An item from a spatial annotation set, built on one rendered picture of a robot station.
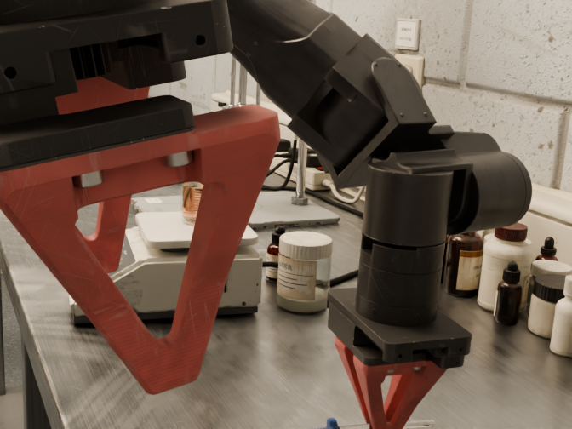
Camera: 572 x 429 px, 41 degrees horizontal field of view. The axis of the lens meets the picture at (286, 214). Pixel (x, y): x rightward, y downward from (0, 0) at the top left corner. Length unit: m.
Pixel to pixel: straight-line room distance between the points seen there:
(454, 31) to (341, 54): 0.75
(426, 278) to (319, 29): 0.18
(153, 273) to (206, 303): 0.61
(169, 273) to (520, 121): 0.57
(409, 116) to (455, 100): 0.75
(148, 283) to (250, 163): 0.63
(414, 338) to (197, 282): 0.33
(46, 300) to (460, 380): 0.45
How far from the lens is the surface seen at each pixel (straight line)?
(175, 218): 0.89
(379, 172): 0.51
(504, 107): 1.18
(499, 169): 0.57
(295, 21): 0.54
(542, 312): 0.87
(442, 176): 0.51
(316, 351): 0.77
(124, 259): 0.84
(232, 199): 0.19
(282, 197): 1.36
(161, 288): 0.82
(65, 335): 0.81
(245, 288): 0.84
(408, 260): 0.51
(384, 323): 0.53
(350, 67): 0.53
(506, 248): 0.91
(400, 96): 0.53
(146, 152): 0.17
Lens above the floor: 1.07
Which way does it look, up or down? 14 degrees down
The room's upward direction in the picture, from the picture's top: 3 degrees clockwise
